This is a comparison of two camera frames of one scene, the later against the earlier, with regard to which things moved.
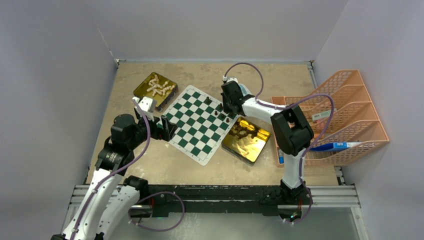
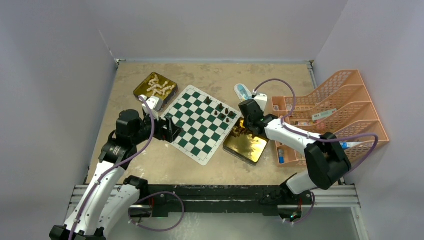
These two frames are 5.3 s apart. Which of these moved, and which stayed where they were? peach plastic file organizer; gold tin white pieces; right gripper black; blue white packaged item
Moved: right gripper black
Stayed: gold tin white pieces; peach plastic file organizer; blue white packaged item
